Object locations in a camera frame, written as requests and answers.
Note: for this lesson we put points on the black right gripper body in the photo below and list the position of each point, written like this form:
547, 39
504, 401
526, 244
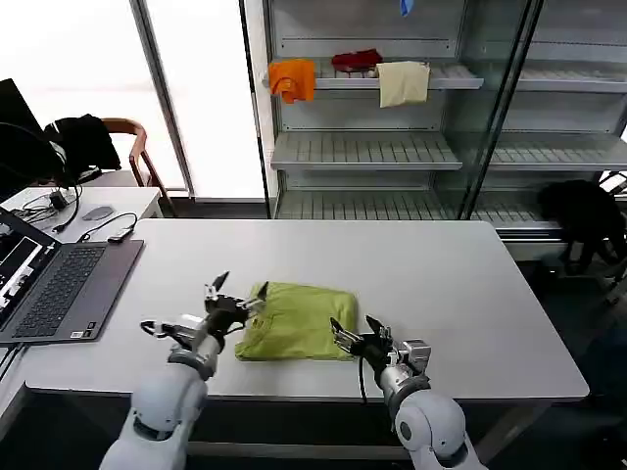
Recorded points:
374, 350

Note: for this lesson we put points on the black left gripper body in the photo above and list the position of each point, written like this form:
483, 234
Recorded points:
223, 313

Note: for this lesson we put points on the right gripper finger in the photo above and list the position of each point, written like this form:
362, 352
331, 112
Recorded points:
343, 335
377, 328

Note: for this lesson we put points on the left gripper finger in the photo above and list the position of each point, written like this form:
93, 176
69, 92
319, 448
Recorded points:
257, 298
220, 283

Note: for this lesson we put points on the green t-shirt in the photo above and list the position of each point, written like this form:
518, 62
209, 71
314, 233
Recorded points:
299, 323

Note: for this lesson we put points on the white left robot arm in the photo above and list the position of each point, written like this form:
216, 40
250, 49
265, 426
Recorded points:
166, 391

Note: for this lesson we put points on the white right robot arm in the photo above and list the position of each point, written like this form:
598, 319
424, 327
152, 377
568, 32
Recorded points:
426, 421

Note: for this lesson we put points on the grey computer mouse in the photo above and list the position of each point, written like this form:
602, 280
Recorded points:
98, 213

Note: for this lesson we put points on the grey open laptop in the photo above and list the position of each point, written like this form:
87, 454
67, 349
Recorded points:
68, 289

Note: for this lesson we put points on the brown wooden chair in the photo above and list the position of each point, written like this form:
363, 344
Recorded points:
139, 147

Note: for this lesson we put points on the black power charger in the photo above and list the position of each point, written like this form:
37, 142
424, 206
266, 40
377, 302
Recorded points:
57, 201

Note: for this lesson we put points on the black jacket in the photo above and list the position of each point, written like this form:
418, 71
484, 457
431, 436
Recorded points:
83, 147

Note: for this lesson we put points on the grey shelf rack with cloths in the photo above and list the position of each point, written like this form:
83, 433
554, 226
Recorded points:
362, 122

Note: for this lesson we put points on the black backpack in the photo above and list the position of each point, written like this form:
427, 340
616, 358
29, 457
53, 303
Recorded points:
578, 210

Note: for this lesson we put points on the black monitor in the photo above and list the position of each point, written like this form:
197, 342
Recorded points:
19, 142

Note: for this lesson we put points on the empty grey shelf rack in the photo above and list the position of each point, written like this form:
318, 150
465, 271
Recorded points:
558, 108

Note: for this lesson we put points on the grey window frame post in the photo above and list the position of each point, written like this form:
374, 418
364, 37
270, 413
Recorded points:
164, 98

